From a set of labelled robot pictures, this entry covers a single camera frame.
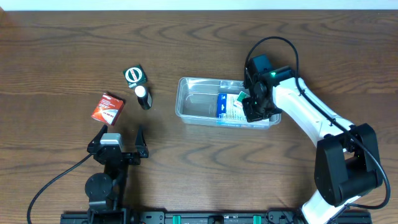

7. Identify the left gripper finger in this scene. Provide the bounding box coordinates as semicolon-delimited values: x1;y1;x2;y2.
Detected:
135;126;147;152
88;124;108;147

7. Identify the white green medicine box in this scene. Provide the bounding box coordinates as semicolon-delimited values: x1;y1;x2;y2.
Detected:
233;91;250;108

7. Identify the red orange small box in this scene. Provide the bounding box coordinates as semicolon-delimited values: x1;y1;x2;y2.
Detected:
91;93;125;126

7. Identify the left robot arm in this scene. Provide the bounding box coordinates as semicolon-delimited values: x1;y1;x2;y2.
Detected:
85;125;149;224

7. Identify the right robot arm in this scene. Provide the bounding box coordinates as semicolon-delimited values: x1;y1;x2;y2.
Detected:
243;55;385;223

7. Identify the clear plastic container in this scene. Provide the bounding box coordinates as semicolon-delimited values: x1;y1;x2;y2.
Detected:
175;77;281;129

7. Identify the black bottle white cap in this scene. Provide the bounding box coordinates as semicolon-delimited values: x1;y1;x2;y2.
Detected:
134;86;152;110

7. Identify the dark green square box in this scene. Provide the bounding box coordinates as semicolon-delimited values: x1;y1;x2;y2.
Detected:
123;65;147;89

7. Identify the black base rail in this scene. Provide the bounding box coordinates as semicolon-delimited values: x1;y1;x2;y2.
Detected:
60;207;373;224

